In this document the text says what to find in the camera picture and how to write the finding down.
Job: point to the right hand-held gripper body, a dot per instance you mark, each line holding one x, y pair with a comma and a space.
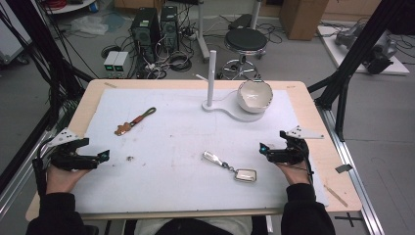
290, 155

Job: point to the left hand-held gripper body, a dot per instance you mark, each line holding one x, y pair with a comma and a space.
70, 160

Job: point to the white key stand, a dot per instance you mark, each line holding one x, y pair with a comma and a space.
211, 81

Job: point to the person's right hand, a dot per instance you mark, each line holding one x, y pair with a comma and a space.
297, 174

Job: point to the person's left hand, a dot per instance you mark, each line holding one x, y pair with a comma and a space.
62, 179

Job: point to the white cracked-look bowl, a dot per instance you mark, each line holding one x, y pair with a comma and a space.
254, 94

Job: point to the black tape piece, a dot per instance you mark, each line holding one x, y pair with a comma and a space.
344, 168

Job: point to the thin wooden stick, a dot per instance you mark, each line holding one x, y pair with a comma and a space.
336, 196

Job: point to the white foam mat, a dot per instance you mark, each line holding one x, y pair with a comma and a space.
182, 140

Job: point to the grey bench power supply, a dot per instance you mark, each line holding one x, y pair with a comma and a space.
121, 63
110, 63

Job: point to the person's torso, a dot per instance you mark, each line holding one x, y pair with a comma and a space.
195, 228

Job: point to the black round stool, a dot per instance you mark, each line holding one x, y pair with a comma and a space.
245, 39

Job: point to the white floor platform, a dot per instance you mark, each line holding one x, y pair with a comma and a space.
342, 55

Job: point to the large black computer tower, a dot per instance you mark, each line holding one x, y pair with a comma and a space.
145, 32

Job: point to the clear plastic bag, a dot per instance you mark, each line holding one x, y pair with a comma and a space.
89, 25

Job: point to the grey metal stand leg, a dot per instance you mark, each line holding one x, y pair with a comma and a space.
201, 32

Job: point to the cardboard box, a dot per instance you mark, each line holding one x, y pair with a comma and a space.
303, 18

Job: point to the grey robot device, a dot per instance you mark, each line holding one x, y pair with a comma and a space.
378, 52

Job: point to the slim black computer tower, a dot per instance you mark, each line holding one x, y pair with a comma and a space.
169, 27

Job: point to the white round table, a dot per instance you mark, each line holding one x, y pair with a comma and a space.
71, 6

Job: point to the aluminium rail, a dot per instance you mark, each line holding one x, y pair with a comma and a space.
19, 182
355, 182

